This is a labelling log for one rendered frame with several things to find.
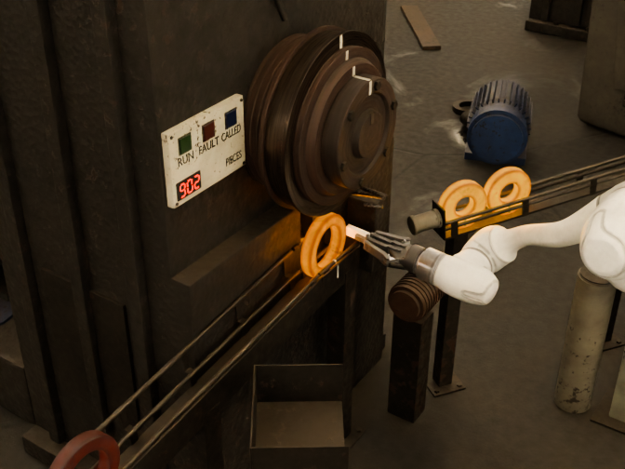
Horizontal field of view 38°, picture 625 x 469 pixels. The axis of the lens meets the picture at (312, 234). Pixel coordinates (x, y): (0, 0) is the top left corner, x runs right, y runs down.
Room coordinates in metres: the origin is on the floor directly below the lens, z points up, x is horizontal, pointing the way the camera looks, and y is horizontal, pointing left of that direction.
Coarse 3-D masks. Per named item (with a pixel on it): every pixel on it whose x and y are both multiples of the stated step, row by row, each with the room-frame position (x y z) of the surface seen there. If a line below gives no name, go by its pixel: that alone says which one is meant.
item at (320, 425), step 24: (264, 384) 1.60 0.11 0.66; (288, 384) 1.60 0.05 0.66; (312, 384) 1.60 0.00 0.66; (336, 384) 1.60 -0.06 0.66; (264, 408) 1.58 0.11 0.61; (288, 408) 1.58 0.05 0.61; (312, 408) 1.58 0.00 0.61; (336, 408) 1.58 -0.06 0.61; (264, 432) 1.51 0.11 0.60; (288, 432) 1.51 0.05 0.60; (312, 432) 1.51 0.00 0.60; (336, 432) 1.51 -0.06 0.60; (264, 456) 1.34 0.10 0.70; (288, 456) 1.34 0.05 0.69; (312, 456) 1.34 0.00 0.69; (336, 456) 1.34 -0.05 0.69
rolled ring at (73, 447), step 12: (84, 432) 1.34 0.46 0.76; (96, 432) 1.35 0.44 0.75; (72, 444) 1.30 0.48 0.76; (84, 444) 1.31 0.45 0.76; (96, 444) 1.33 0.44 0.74; (108, 444) 1.35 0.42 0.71; (60, 456) 1.28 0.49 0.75; (72, 456) 1.28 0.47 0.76; (84, 456) 1.30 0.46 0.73; (108, 456) 1.35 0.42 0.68; (60, 468) 1.26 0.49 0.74; (72, 468) 1.27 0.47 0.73; (108, 468) 1.35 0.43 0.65
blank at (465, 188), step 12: (468, 180) 2.39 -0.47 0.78; (444, 192) 2.36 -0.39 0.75; (456, 192) 2.34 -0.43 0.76; (468, 192) 2.36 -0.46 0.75; (480, 192) 2.37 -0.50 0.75; (444, 204) 2.33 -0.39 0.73; (456, 204) 2.34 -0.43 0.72; (468, 204) 2.40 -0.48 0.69; (480, 204) 2.38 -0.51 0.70; (456, 216) 2.35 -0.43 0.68; (480, 216) 2.38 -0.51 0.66
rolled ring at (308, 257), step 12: (324, 216) 2.06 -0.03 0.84; (336, 216) 2.08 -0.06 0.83; (312, 228) 2.03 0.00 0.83; (324, 228) 2.03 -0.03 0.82; (336, 228) 2.10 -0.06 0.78; (312, 240) 2.00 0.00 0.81; (336, 240) 2.11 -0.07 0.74; (312, 252) 1.99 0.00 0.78; (336, 252) 2.09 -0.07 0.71; (312, 264) 1.99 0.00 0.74; (324, 264) 2.06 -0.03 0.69; (312, 276) 2.00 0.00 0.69
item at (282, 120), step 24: (312, 48) 2.00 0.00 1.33; (336, 48) 2.03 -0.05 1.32; (288, 72) 1.96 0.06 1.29; (312, 72) 1.94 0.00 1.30; (384, 72) 2.22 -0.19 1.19; (288, 96) 1.91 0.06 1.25; (288, 120) 1.86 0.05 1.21; (264, 144) 1.89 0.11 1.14; (288, 144) 1.86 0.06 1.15; (288, 168) 1.86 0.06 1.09; (288, 192) 1.86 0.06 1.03; (312, 216) 1.95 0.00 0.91
